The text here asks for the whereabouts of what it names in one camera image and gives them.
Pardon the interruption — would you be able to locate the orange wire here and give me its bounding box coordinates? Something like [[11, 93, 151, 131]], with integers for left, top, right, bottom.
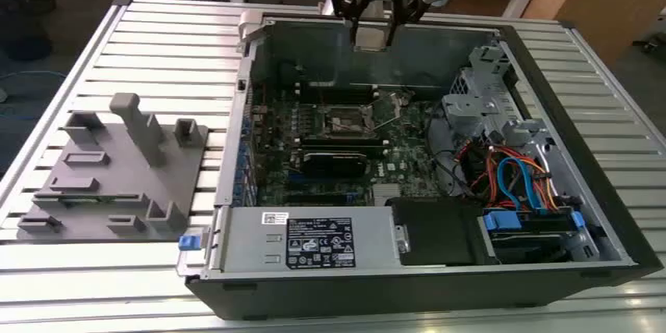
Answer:
[[489, 145, 566, 213]]

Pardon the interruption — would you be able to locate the black graphics card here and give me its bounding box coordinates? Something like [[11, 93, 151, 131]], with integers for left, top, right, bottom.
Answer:
[[300, 152, 371, 179]]

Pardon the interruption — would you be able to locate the blue floor cable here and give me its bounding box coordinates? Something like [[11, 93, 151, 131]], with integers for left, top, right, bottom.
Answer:
[[0, 70, 68, 120]]

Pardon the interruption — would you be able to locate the silver CPU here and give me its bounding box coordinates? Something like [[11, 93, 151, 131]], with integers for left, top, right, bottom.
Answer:
[[358, 20, 390, 53]]

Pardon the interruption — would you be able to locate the black plastic air shroud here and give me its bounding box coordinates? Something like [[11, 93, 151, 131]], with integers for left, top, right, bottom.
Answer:
[[387, 197, 498, 267]]

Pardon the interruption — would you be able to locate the blue disk carrier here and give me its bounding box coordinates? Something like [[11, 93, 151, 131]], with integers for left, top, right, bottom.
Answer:
[[482, 210, 587, 240]]

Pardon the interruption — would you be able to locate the red wire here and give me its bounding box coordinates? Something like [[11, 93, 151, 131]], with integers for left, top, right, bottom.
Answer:
[[467, 141, 501, 193]]

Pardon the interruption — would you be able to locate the metal socket cover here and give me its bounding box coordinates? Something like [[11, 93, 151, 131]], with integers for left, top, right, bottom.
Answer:
[[363, 90, 410, 131]]

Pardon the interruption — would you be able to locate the wheeled chair base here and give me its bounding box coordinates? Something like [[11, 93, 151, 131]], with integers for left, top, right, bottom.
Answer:
[[631, 12, 666, 53]]

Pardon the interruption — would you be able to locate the grey metal drive cage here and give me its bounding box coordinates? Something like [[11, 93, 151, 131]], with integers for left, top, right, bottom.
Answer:
[[441, 46, 555, 162]]

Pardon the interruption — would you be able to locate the black expansion slot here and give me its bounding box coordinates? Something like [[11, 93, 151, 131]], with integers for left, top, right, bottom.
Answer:
[[286, 198, 368, 207], [286, 190, 366, 199]]

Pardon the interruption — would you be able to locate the blue wire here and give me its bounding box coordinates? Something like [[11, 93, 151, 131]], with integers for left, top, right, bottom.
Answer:
[[497, 157, 527, 213], [522, 159, 546, 215]]

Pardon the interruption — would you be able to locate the black wire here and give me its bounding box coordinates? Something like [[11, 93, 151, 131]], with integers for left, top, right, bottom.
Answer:
[[425, 112, 455, 197], [433, 151, 470, 198]]

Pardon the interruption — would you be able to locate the black hard disk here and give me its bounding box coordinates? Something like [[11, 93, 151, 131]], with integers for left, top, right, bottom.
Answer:
[[489, 227, 571, 264]]

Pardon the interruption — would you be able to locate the green motherboard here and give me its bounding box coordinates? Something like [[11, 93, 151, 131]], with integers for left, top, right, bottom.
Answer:
[[248, 83, 443, 207]]

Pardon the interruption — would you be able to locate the green RAM stick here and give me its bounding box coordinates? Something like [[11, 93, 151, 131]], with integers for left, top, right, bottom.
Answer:
[[58, 193, 116, 204]]

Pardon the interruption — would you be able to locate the CPU socket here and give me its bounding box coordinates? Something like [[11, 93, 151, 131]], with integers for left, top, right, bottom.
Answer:
[[318, 105, 379, 140]]

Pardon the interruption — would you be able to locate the blue case latch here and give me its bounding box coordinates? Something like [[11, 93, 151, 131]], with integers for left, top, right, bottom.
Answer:
[[176, 234, 202, 252]]

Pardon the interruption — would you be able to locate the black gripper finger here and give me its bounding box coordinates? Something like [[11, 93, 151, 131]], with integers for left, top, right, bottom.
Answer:
[[326, 0, 374, 48], [385, 0, 434, 48]]

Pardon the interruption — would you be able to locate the grey parts rack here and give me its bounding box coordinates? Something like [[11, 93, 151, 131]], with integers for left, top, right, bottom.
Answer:
[[15, 92, 210, 241]]

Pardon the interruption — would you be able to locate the grey power supply unit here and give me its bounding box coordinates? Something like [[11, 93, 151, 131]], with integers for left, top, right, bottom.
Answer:
[[206, 206, 405, 274]]

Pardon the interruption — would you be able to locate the grey case handle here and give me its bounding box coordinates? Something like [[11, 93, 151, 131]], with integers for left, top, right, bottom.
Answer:
[[236, 10, 267, 55]]

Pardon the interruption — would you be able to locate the black PC case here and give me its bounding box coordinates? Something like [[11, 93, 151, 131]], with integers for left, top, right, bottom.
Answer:
[[176, 9, 661, 321]]

